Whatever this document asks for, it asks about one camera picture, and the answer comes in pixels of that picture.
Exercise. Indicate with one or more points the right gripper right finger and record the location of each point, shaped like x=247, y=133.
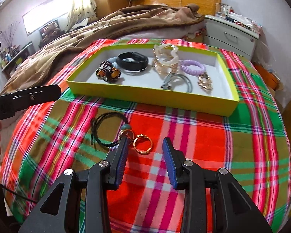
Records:
x=173, y=161

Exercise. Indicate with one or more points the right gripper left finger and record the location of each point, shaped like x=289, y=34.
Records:
x=117, y=163

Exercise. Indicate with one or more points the gold chain jewelry piece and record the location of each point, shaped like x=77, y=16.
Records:
x=205, y=82

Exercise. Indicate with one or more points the black smart band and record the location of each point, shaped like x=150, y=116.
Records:
x=132, y=61

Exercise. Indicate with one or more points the red green plaid cloth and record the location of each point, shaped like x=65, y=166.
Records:
x=251, y=143

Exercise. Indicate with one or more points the side shelf with items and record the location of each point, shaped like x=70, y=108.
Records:
x=11, y=61

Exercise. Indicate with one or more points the brown patterned blanket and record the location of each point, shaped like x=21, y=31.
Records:
x=39, y=68

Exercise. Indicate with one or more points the green white shallow tray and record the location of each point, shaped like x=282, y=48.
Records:
x=145, y=87

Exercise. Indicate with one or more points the teddy bear picture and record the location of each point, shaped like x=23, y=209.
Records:
x=49, y=30

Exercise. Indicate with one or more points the orange box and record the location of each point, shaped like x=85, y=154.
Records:
x=268, y=77

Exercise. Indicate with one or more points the spotted curtain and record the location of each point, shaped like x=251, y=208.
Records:
x=79, y=10

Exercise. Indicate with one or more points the grey white nightstand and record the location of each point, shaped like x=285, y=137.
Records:
x=226, y=35

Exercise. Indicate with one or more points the clutter on nightstand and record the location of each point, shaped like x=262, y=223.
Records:
x=246, y=22

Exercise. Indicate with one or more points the clear glass cup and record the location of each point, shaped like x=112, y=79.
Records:
x=224, y=10

